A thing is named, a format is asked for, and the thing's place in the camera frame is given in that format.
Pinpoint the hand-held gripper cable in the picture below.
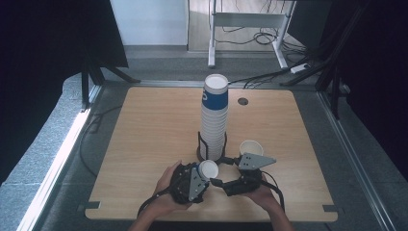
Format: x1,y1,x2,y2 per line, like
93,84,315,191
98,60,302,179
261,170,286,214
137,187,175,218

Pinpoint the thin black floor cable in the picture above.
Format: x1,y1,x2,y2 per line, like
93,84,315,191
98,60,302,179
78,104,125,178

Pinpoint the black tripod stand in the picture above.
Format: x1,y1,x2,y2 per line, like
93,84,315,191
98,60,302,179
80,47,142,111

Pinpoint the person's left hand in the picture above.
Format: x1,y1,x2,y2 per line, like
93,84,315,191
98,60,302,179
150,160,193,219

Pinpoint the person's right hand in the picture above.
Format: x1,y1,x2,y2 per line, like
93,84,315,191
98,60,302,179
244,172,280,215

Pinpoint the black power strip cable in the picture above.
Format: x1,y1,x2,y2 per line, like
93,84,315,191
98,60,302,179
226,68,293,90

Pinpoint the black wire cup holder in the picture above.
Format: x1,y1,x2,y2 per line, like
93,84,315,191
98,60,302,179
195,130,228,166

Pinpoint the black metal stand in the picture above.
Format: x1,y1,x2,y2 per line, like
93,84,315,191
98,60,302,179
278,0,371,120

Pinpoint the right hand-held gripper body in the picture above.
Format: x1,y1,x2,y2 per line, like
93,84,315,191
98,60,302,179
222,152,277,197

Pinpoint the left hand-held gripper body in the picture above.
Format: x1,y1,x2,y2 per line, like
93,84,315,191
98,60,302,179
168,162,210,205

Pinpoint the black curtain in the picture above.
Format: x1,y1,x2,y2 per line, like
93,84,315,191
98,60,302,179
0,0,130,186
319,0,408,181

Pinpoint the stack of paper cups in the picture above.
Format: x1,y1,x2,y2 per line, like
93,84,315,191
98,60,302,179
199,73,230,162

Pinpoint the white power strip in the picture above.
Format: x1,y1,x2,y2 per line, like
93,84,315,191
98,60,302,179
290,63,312,74

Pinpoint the left hand-held gripper cable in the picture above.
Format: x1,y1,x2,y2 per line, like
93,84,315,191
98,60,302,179
137,187,175,218

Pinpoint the aluminium floor rail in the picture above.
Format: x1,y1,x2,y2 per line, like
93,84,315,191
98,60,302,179
15,84,104,231
316,90,399,231

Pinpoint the white metal desk frame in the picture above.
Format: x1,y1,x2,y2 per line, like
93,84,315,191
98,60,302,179
207,0,296,69

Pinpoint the single white paper cup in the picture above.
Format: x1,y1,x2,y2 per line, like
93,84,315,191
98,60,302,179
239,140,265,158
197,159,220,181

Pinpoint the tangle of black floor cables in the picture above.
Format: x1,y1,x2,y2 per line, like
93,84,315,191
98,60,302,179
214,0,310,56

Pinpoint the right hand-held gripper cable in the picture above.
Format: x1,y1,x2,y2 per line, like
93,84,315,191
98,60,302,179
261,170,286,214

